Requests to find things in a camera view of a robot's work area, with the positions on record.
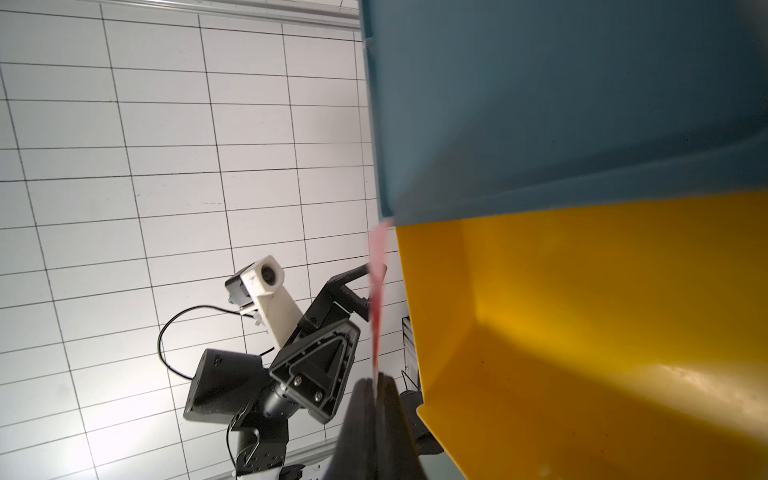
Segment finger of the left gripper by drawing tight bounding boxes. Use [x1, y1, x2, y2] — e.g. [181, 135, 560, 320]
[302, 264, 370, 333]

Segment teal drawer cabinet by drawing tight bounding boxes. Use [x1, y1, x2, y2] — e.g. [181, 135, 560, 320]
[360, 1, 767, 225]

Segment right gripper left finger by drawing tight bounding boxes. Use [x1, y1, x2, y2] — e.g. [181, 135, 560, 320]
[324, 379, 378, 480]

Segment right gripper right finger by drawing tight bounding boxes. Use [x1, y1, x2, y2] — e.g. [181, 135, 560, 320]
[375, 373, 427, 480]

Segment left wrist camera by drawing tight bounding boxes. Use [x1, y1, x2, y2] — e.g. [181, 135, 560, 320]
[225, 255, 302, 351]

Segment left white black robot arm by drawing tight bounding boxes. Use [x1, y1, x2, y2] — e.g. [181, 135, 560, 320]
[184, 256, 370, 476]

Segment yellow drawer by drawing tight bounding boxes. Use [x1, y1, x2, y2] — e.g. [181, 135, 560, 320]
[396, 191, 767, 479]

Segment red postcard white characters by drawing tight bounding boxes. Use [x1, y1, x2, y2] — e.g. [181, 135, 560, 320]
[368, 219, 393, 393]

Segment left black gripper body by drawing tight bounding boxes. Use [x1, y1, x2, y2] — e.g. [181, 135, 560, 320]
[184, 319, 360, 423]

